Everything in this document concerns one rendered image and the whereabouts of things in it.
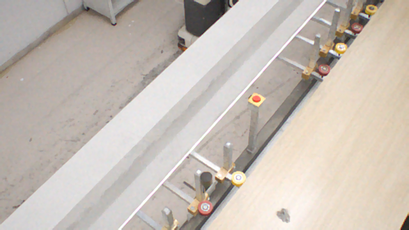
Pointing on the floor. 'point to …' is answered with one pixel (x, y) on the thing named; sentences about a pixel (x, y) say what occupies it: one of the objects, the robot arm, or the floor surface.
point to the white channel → (142, 121)
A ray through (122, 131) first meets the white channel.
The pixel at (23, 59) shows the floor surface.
